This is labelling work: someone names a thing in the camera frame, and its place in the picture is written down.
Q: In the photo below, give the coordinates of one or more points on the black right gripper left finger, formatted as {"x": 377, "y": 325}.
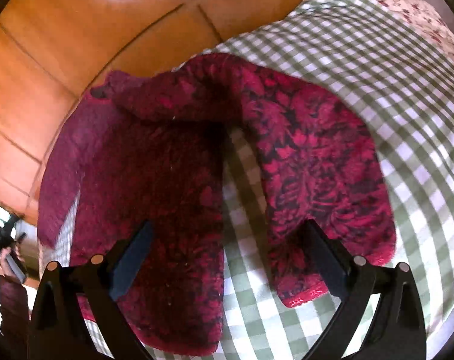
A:
{"x": 57, "y": 328}

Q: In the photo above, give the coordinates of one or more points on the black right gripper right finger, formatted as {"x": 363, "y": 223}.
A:
{"x": 380, "y": 315}

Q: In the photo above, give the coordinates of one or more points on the red floral fleece pants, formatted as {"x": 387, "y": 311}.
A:
{"x": 151, "y": 150}

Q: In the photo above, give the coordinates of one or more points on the dark maroon sleeve forearm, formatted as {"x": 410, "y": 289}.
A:
{"x": 15, "y": 314}

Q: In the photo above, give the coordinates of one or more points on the person's hand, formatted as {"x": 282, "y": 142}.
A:
{"x": 6, "y": 268}

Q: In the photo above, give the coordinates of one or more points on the orange wooden wardrobe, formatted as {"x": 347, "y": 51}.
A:
{"x": 51, "y": 51}

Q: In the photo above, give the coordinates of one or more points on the green white checkered bedsheet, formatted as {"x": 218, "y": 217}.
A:
{"x": 402, "y": 85}

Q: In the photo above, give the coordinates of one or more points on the floral pink pillow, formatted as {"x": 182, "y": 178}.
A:
{"x": 425, "y": 20}

